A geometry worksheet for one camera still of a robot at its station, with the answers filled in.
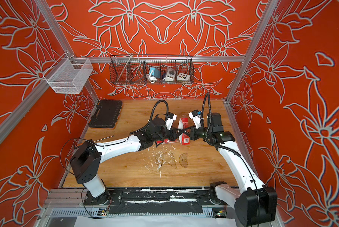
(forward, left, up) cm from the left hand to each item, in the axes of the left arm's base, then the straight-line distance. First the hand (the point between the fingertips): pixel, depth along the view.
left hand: (183, 130), depth 77 cm
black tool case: (+20, +57, -14) cm, 62 cm away
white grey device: (+35, +9, +13) cm, 38 cm away
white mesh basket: (+30, +77, +13) cm, 83 cm away
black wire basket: (+44, +34, +10) cm, 57 cm away
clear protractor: (-9, -1, -20) cm, 22 cm away
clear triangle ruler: (-9, +7, -20) cm, 23 cm away
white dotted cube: (+37, +2, +10) cm, 39 cm away
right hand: (-2, +2, +3) cm, 4 cm away
